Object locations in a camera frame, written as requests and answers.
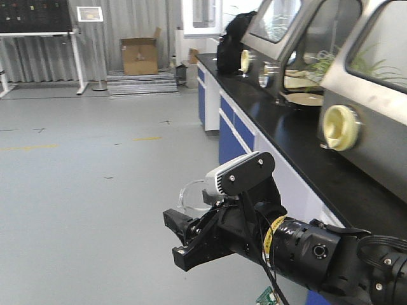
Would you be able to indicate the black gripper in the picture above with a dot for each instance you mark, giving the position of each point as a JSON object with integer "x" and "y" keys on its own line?
{"x": 239, "y": 226}

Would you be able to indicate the clear glass beaker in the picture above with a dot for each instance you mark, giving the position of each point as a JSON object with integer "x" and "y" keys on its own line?
{"x": 191, "y": 199}

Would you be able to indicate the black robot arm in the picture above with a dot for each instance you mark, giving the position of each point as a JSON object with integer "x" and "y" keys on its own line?
{"x": 345, "y": 265}

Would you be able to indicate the white window cabinet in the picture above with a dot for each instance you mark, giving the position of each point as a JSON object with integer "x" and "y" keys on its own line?
{"x": 201, "y": 18}

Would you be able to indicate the green circuit board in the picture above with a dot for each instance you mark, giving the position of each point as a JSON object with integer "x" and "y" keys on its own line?
{"x": 267, "y": 297}

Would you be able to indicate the blue and white cabinets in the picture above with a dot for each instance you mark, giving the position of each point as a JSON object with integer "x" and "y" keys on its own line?
{"x": 249, "y": 121}

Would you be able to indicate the metal floor grating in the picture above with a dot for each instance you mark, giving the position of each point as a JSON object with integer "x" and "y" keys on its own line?
{"x": 120, "y": 84}

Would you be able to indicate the black lab bench counter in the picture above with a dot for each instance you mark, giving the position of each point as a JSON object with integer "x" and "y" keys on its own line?
{"x": 357, "y": 199}

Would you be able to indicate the round cream plate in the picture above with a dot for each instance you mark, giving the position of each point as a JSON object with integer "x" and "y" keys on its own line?
{"x": 305, "y": 99}

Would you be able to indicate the cream glove port far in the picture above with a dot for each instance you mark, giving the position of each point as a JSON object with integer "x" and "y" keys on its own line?
{"x": 246, "y": 60}

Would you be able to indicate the cream glove port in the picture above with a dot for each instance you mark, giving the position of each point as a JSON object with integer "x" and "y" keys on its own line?
{"x": 246, "y": 60}
{"x": 341, "y": 126}

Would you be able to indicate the cream glove port near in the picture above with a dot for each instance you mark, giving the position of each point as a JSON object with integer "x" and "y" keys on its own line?
{"x": 341, "y": 126}

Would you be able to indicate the small cardboard box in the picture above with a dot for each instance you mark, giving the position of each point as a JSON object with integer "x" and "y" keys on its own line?
{"x": 192, "y": 56}

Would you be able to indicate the brown cardboard box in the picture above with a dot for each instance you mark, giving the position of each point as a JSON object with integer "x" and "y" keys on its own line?
{"x": 140, "y": 55}

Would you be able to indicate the black bag on counter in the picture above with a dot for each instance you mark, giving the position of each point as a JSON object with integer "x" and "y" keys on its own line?
{"x": 230, "y": 47}

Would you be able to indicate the grey curtain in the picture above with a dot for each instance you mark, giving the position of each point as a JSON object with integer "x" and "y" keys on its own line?
{"x": 37, "y": 59}

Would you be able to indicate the steel glove box far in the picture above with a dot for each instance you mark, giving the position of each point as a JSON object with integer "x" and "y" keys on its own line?
{"x": 295, "y": 43}

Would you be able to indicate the steel glove box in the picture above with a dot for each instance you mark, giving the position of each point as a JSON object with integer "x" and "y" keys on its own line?
{"x": 295, "y": 43}
{"x": 369, "y": 74}

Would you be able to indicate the steel glove box near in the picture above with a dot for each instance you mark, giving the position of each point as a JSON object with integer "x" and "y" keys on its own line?
{"x": 369, "y": 74}

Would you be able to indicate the framed picture sign stand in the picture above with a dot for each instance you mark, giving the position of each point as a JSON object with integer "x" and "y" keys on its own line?
{"x": 93, "y": 15}

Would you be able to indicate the black pegboard panel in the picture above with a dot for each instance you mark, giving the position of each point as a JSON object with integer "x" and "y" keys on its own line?
{"x": 35, "y": 16}

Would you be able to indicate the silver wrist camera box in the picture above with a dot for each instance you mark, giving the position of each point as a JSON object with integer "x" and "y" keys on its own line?
{"x": 247, "y": 172}

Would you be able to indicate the white frame table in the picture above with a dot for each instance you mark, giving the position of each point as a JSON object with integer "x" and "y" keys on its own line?
{"x": 8, "y": 87}

